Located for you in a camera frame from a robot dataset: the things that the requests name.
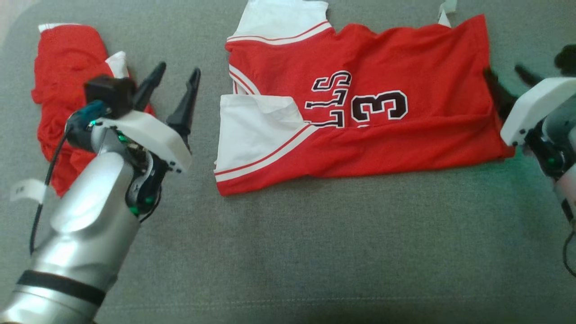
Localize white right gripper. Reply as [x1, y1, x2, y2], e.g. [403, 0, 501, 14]
[483, 64, 576, 147]

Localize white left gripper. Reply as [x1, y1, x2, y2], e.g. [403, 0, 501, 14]
[96, 62, 202, 175]

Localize red basketball jersey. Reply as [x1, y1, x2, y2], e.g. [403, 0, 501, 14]
[214, 0, 516, 197]

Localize red shorts with white stripe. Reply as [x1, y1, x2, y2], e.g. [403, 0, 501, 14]
[31, 22, 156, 197]

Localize large grey sofa seat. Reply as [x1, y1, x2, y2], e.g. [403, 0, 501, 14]
[0, 0, 576, 324]

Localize black left cable blue plug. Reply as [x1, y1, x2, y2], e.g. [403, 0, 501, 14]
[29, 100, 109, 255]

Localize black cable blue plug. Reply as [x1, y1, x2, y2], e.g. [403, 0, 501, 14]
[562, 229, 576, 278]
[29, 100, 109, 255]

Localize white left cable label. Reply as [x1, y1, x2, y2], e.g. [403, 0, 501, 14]
[10, 179, 46, 204]

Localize black right cable blue plug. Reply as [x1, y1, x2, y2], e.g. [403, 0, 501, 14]
[562, 229, 576, 278]

